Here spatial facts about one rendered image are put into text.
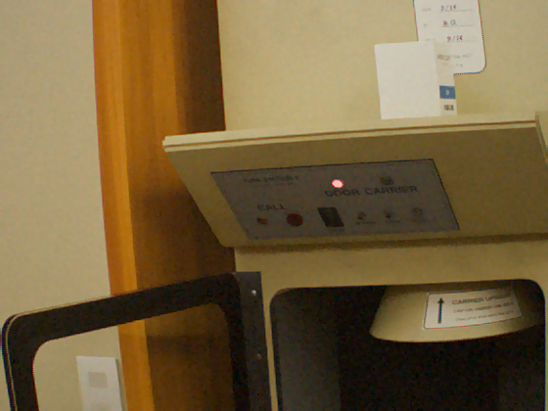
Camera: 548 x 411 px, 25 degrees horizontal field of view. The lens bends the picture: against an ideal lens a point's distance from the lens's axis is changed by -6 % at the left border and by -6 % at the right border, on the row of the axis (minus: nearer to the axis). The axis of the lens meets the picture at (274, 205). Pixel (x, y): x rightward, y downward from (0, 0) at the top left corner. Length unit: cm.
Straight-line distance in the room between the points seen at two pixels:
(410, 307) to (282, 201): 16
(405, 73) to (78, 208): 85
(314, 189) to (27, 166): 84
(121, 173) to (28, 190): 72
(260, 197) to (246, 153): 5
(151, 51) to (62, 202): 66
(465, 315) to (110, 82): 37
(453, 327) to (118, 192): 31
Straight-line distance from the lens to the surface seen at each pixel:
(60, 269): 178
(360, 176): 100
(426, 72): 98
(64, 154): 176
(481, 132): 94
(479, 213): 101
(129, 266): 110
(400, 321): 112
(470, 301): 110
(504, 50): 105
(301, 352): 119
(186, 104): 119
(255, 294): 114
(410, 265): 108
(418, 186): 100
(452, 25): 106
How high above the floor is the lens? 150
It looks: 3 degrees down
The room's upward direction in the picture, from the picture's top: 4 degrees counter-clockwise
